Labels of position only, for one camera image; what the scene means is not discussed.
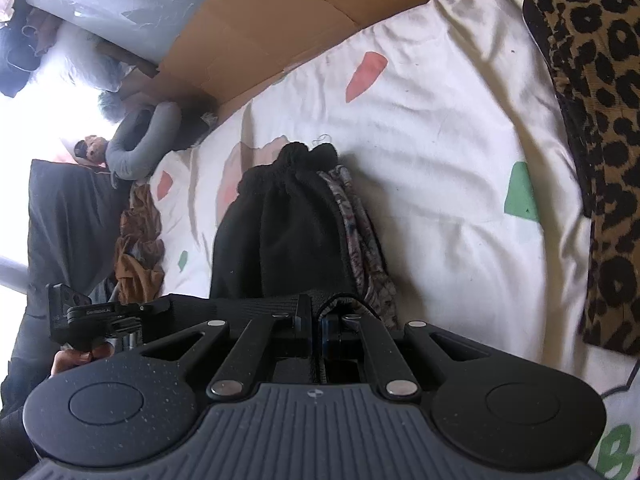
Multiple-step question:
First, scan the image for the black skirt with bear lining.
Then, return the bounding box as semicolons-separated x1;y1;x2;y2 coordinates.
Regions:
210;141;401;386

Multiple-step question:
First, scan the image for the flattened cardboard box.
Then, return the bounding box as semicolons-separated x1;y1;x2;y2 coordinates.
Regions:
95;0;501;121

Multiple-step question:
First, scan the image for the cream bear print blanket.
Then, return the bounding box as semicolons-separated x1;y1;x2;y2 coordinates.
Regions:
147;0;640;480

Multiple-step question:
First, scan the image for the black garment with white trim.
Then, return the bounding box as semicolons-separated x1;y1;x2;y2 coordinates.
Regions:
0;5;46;98

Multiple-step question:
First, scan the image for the dark grey pillow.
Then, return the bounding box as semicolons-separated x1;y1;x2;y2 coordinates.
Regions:
0;159;133;401

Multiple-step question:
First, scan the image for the grey plastic-wrapped mattress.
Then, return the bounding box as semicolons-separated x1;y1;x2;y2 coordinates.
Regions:
20;0;236;68

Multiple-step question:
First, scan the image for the small plush doll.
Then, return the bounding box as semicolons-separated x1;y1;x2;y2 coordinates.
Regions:
72;135;110;166

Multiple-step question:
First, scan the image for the leopard print garment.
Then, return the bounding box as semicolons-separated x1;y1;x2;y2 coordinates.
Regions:
510;0;640;356

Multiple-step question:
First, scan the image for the white pillow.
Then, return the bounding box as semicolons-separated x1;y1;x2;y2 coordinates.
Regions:
30;25;126;93

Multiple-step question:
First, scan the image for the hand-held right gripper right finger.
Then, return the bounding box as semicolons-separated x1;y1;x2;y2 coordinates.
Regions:
319;310;498;402

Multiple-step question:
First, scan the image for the brown garment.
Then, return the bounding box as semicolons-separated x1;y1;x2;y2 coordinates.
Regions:
114;182;166;297

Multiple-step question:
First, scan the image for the dark cloth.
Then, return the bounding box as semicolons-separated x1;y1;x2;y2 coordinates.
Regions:
172;95;218;151

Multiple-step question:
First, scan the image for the person's left hand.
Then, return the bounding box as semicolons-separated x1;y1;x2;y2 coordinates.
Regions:
49;341;115;378

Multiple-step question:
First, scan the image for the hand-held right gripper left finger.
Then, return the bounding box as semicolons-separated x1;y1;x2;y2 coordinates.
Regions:
137;294;315;402

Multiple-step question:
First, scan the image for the grey neck pillow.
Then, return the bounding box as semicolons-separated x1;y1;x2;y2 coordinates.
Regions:
105;101;182;181

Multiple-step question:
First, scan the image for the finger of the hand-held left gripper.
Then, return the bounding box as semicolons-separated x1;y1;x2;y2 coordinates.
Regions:
137;292;213;328

